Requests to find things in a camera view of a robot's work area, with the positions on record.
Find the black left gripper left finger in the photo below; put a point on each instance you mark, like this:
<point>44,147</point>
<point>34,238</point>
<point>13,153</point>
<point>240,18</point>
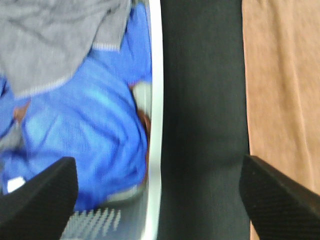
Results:
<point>41,208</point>

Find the grey perforated laundry basket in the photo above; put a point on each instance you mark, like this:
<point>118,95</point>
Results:
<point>137,218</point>

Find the brown towel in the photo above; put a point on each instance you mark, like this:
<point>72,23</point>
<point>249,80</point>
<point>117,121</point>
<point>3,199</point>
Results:
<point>281,43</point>

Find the blue towel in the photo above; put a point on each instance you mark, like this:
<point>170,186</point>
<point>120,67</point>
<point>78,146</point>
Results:
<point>93,118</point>

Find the grey towel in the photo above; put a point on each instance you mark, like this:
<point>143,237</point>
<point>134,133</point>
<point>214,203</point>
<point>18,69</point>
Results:
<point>43,42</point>

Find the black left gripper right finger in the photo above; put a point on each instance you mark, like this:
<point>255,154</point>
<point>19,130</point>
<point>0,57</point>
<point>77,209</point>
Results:
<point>278,207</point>

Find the black table cloth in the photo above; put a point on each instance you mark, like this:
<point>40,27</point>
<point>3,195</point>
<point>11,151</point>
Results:
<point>205,134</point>

